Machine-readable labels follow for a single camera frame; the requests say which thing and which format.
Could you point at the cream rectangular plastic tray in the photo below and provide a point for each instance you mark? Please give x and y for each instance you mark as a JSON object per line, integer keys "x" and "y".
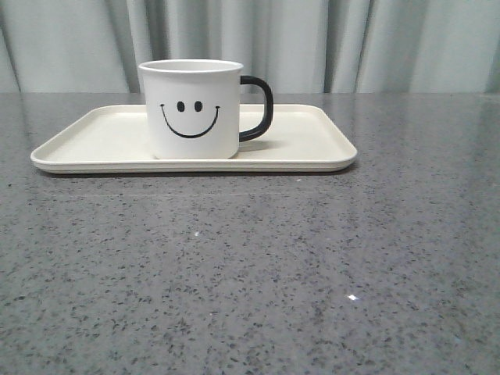
{"x": 114, "y": 139}

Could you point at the grey pleated curtain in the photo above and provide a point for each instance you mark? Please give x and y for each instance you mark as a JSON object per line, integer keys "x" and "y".
{"x": 298, "y": 47}

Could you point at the white smiley mug black handle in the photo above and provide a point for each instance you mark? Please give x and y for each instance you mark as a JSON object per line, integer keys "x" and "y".
{"x": 193, "y": 107}

